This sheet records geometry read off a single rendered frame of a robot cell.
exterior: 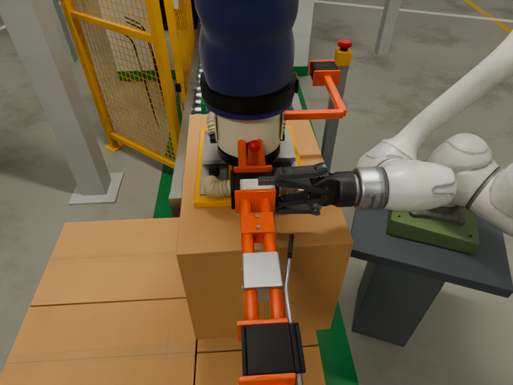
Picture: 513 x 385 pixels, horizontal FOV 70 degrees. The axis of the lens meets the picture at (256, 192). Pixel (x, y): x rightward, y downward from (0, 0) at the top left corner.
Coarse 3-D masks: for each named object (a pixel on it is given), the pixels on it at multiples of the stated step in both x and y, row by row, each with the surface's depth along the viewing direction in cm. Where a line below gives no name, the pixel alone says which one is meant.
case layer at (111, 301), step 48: (96, 240) 151; (144, 240) 151; (48, 288) 134; (96, 288) 134; (144, 288) 134; (48, 336) 121; (96, 336) 121; (144, 336) 121; (192, 336) 121; (0, 384) 110; (48, 384) 110; (96, 384) 110; (144, 384) 110; (192, 384) 110
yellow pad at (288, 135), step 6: (288, 126) 115; (288, 132) 112; (282, 138) 106; (288, 138) 109; (294, 138) 110; (294, 144) 108; (276, 162) 101; (282, 162) 101; (288, 162) 97; (294, 162) 101; (300, 162) 102; (276, 168) 99
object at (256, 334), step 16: (256, 320) 52; (272, 320) 52; (288, 320) 52; (240, 336) 54; (256, 336) 50; (272, 336) 50; (288, 336) 50; (256, 352) 49; (272, 352) 49; (288, 352) 49; (256, 368) 47; (272, 368) 47; (288, 368) 47; (240, 384) 47; (256, 384) 47; (272, 384) 47
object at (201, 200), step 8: (200, 136) 111; (208, 136) 110; (200, 144) 108; (200, 152) 105; (200, 160) 102; (200, 168) 99; (208, 168) 95; (216, 168) 95; (224, 168) 99; (232, 168) 100; (200, 176) 97; (216, 176) 96; (224, 176) 96; (200, 184) 95; (200, 192) 91; (200, 200) 90; (208, 200) 90; (216, 200) 90; (224, 200) 90
